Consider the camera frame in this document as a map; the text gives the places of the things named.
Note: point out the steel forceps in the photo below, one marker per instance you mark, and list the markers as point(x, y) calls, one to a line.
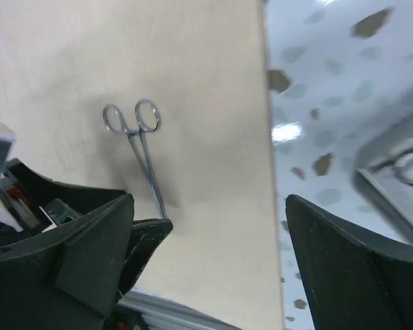
point(138, 143)

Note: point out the beige cloth mat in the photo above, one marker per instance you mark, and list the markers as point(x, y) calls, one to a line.
point(203, 64)

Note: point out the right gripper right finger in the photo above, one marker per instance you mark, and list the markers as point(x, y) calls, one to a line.
point(353, 277)

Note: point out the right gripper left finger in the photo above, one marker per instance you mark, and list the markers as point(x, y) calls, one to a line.
point(67, 277)

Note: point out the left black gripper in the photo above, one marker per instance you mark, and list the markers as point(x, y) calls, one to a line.
point(38, 201)

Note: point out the metal instrument tray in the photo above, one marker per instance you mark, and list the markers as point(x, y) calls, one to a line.
point(374, 177)

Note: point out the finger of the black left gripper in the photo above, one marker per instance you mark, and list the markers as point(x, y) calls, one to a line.
point(138, 242)

